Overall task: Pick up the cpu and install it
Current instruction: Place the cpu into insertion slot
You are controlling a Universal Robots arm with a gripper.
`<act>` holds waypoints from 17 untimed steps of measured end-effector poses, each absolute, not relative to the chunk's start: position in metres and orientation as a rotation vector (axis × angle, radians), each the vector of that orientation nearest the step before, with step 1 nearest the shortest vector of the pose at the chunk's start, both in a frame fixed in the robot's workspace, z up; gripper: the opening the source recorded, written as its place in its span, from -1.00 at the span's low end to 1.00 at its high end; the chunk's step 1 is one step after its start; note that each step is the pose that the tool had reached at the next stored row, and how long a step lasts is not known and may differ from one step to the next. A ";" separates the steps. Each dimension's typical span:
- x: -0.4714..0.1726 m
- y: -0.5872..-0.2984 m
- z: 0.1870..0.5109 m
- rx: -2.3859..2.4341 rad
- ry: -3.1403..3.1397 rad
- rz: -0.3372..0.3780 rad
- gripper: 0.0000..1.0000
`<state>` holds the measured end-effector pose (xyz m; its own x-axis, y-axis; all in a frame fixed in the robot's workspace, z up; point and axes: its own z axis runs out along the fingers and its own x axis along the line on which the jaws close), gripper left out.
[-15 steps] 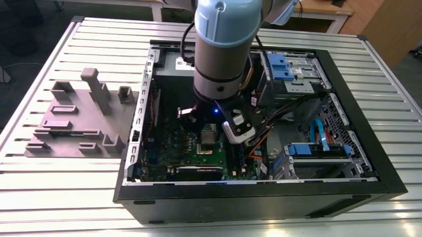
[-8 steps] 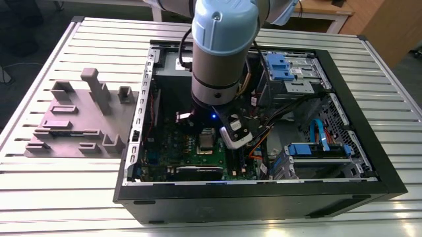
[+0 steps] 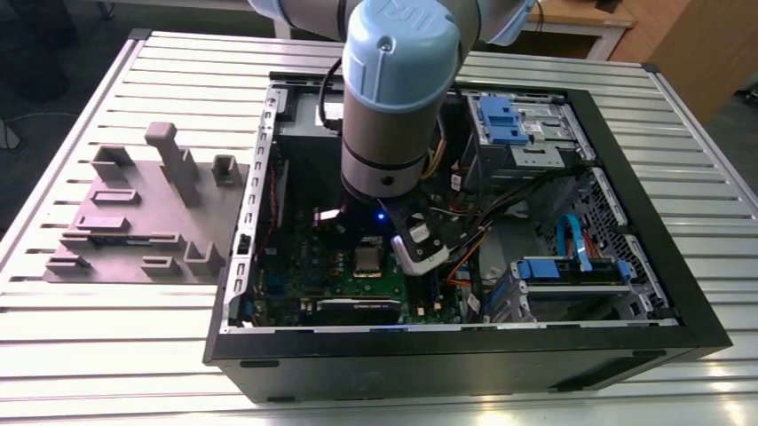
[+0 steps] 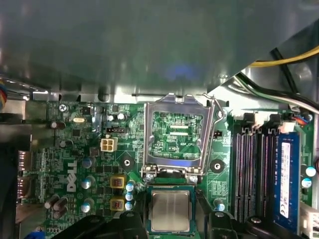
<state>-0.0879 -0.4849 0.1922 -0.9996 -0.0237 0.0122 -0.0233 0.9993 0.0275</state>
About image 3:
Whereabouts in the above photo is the green motherboard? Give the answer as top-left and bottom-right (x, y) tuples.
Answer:
(253, 208), (468, 327)

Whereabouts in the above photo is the blue flat data wire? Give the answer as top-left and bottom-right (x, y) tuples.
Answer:
(555, 212), (594, 272)

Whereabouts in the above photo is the hard disk in blue carrier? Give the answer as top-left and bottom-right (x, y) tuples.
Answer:
(511, 256), (632, 285)

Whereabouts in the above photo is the black wire bundle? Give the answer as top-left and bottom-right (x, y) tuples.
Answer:
(447, 166), (587, 263)

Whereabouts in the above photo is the blue drive bracket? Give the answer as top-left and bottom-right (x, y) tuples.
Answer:
(479, 96), (530, 146)

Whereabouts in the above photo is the orange wire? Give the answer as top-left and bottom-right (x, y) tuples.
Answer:
(440, 261), (475, 289)

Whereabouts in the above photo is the black open PC case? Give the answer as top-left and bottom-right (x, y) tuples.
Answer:
(203, 70), (734, 404)

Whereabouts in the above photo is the grey parts rack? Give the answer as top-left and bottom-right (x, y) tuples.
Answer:
(44, 122), (253, 285)

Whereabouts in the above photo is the light wooden desk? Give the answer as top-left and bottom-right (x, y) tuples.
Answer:
(272, 0), (638, 61)

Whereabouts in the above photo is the tall metal drive cage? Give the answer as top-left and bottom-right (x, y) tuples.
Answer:
(457, 91), (596, 190)

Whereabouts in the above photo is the thin red wire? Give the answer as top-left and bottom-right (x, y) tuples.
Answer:
(267, 166), (283, 249)

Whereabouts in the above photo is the black camera cable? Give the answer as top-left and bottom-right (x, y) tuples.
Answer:
(316, 59), (348, 133)

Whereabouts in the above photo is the silver CPU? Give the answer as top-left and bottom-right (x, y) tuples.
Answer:
(352, 247), (384, 277)

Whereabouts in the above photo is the black graphics card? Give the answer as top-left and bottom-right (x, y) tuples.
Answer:
(300, 296), (404, 327)

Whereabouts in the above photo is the low metal disk bay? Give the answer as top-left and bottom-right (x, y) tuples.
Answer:
(482, 259), (676, 325)

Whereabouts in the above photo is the brown wooden cabinet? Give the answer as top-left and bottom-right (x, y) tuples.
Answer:
(608, 0), (758, 125)

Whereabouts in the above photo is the grey power supply unit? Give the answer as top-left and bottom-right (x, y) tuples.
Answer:
(276, 93), (351, 196)

